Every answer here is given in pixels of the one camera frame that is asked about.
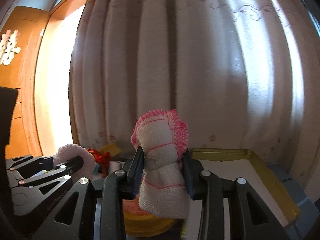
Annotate pink-trimmed white gauze cloth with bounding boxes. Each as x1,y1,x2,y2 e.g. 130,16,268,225
131,109,189,219

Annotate orange wooden cabinet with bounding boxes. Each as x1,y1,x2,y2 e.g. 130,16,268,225
1,6,49,159

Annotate yellow sponge block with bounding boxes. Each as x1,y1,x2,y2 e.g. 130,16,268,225
99,143,121,158

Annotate round yellow lidded tin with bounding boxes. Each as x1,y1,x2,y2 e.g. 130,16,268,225
123,196,177,237

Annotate gold metal tray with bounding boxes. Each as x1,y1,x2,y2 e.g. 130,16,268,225
184,148,300,239

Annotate pink fluffy round puff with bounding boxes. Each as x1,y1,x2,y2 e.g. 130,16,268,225
53,144,95,183

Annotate white double happiness decal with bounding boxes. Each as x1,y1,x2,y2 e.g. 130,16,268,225
1,29,21,66

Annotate red gold embroidered pouch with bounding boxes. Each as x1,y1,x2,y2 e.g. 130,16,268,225
87,148,111,178

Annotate floral cream curtain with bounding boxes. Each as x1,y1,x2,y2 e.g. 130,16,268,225
71,0,319,185

